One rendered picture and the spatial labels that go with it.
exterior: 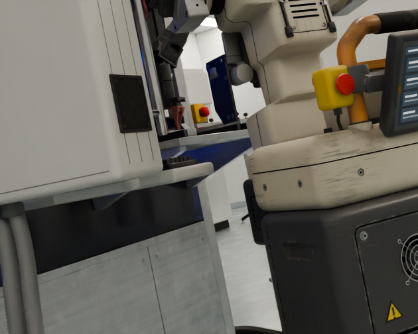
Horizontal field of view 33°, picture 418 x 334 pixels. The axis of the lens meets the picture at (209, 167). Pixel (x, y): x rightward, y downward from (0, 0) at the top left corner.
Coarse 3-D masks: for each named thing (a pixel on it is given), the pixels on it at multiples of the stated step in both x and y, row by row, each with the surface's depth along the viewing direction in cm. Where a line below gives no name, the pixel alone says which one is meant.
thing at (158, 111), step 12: (132, 0) 153; (144, 12) 154; (144, 24) 153; (144, 36) 153; (144, 48) 153; (144, 60) 153; (156, 72) 154; (156, 84) 153; (156, 96) 153; (156, 108) 153; (156, 120) 153; (168, 132) 154
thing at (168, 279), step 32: (192, 224) 250; (96, 256) 206; (128, 256) 218; (160, 256) 231; (192, 256) 247; (0, 288) 175; (64, 288) 193; (96, 288) 203; (128, 288) 215; (160, 288) 228; (192, 288) 243; (0, 320) 173; (64, 320) 191; (96, 320) 201; (128, 320) 213; (160, 320) 226; (192, 320) 240
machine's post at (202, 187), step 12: (168, 24) 258; (180, 60) 261; (180, 72) 260; (180, 84) 258; (180, 96) 257; (192, 120) 261; (204, 192) 260; (204, 204) 258; (204, 216) 257; (216, 240) 261; (216, 252) 260; (216, 264) 258; (216, 276) 257; (228, 300) 261; (228, 312) 260; (228, 324) 259
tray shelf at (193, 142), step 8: (200, 136) 189; (208, 136) 192; (216, 136) 195; (224, 136) 199; (232, 136) 203; (240, 136) 207; (248, 136) 217; (160, 144) 183; (168, 144) 182; (176, 144) 180; (184, 144) 182; (192, 144) 193; (200, 144) 208; (208, 144) 225
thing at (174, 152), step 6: (168, 150) 192; (174, 150) 191; (180, 150) 190; (162, 156) 193; (168, 156) 192; (174, 156) 192; (126, 192) 203; (96, 198) 207; (102, 198) 206; (108, 198) 205; (114, 198) 204; (96, 204) 207; (102, 204) 206; (108, 204) 206; (96, 210) 208
